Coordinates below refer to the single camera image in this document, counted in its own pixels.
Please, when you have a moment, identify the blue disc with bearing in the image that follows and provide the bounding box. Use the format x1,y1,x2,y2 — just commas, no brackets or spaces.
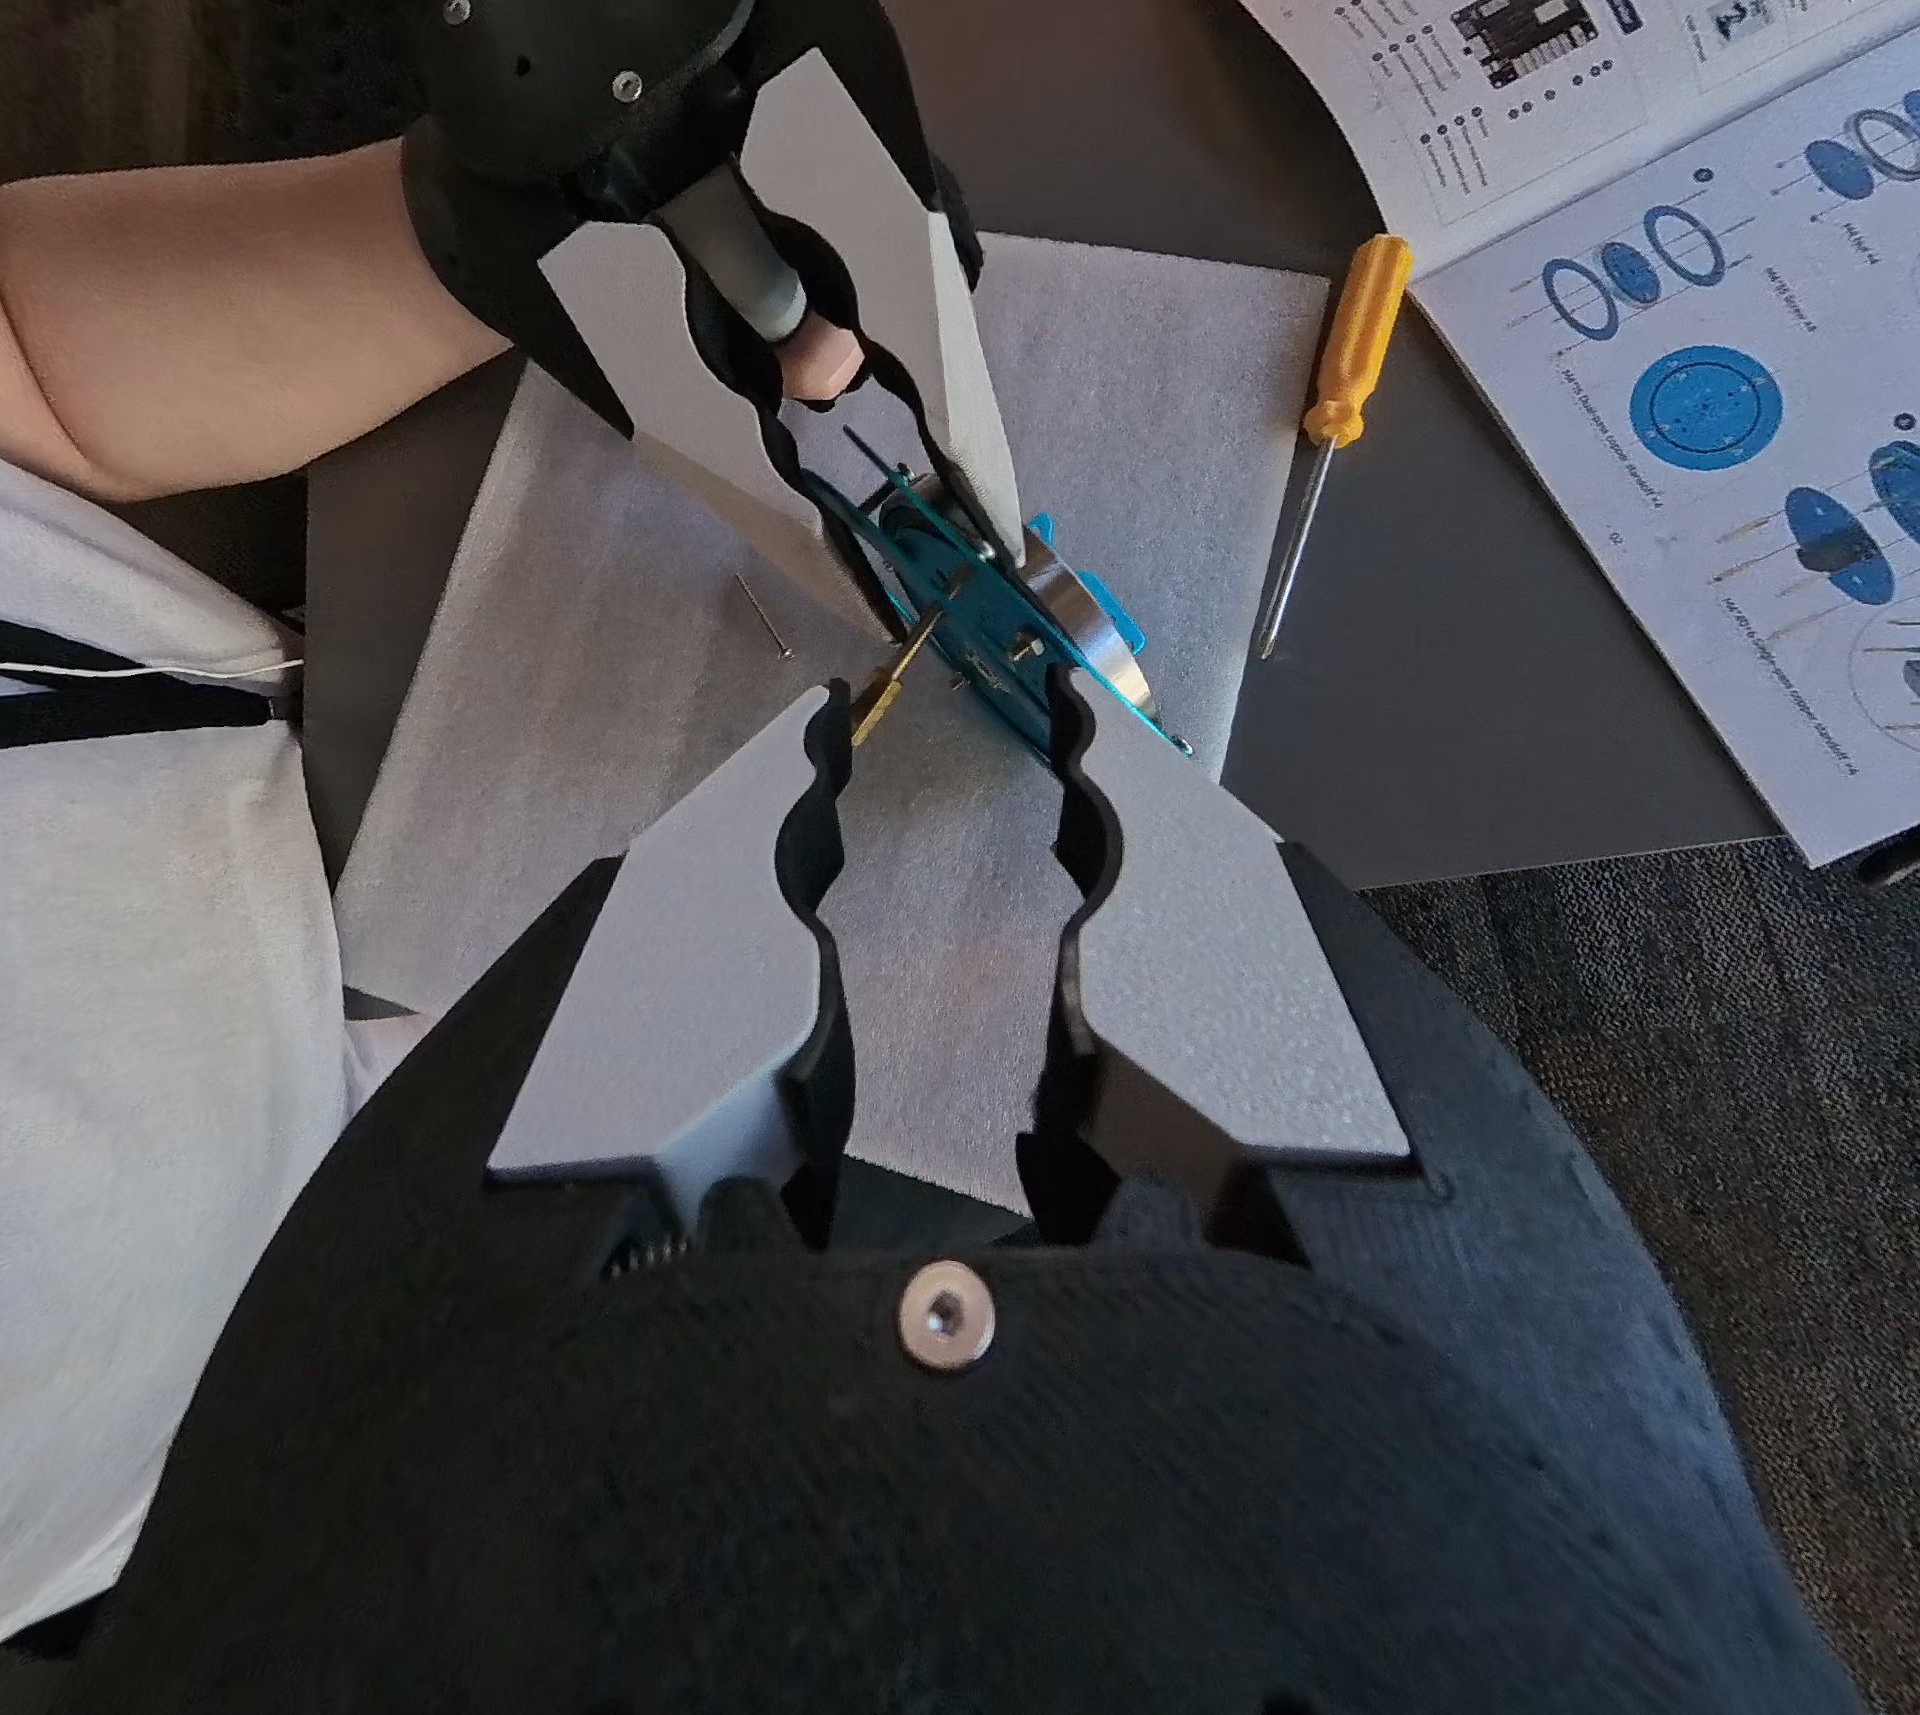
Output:
1005,546,1147,734

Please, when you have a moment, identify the black strap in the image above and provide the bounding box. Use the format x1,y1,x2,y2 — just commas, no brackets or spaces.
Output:
0,648,307,754

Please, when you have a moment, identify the person's left forearm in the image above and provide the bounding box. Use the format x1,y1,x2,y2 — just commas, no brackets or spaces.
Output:
0,136,518,508

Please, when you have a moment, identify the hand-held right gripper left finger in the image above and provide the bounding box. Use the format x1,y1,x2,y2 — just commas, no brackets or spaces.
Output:
484,684,860,1244

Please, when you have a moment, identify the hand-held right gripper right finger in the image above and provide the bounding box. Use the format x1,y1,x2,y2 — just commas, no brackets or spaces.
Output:
1029,672,1417,1244

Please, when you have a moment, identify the person's left hand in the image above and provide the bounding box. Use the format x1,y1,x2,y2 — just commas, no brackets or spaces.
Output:
768,306,876,406

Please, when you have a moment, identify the white foam sheet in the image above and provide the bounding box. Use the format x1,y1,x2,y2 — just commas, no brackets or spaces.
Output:
329,232,1339,1214

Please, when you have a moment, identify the printed instruction booklet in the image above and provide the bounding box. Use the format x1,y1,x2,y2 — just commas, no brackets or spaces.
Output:
1131,0,1920,872

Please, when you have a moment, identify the orange handled screwdriver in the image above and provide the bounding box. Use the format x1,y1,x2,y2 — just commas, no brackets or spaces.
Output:
1253,234,1415,664

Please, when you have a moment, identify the blue round metal base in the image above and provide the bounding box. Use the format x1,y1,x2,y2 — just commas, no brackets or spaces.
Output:
839,462,1153,764

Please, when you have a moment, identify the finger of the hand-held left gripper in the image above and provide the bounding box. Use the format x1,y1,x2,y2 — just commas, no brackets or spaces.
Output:
533,216,908,662
730,46,1033,554

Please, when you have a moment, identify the brass standoff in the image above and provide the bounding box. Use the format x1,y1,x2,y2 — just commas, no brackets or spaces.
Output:
849,622,935,758

